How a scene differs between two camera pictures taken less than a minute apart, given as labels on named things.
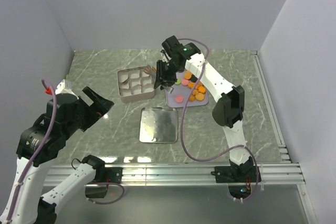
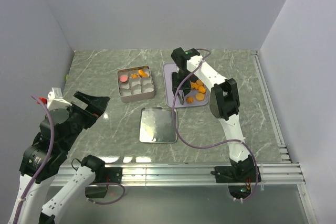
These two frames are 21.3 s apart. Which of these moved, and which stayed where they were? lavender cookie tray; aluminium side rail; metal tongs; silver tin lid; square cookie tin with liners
Moved: metal tongs
Stayed: square cookie tin with liners; aluminium side rail; lavender cookie tray; silver tin lid
